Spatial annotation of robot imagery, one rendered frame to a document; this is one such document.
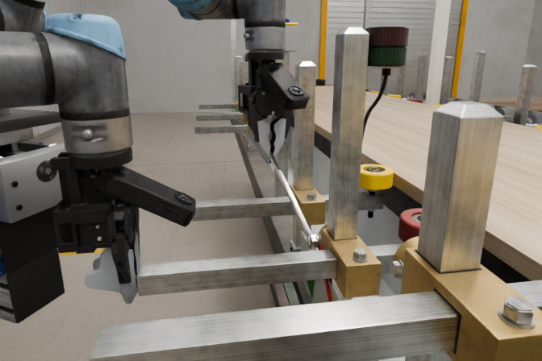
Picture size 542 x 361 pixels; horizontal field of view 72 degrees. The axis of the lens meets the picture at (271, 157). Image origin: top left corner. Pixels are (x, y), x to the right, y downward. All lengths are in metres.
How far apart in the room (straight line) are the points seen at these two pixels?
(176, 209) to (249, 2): 0.39
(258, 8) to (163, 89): 7.58
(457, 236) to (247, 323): 0.17
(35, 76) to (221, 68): 7.76
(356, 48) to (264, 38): 0.22
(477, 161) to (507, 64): 10.37
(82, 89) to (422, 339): 0.39
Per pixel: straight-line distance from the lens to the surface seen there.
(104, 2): 8.46
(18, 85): 0.44
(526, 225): 0.66
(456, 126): 0.30
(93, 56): 0.45
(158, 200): 0.48
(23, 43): 0.44
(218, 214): 0.76
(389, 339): 0.30
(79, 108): 0.45
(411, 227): 0.58
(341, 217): 0.57
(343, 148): 0.54
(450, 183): 0.31
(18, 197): 0.66
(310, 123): 0.78
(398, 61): 0.54
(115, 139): 0.46
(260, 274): 0.54
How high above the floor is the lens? 1.14
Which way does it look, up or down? 15 degrees down
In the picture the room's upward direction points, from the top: straight up
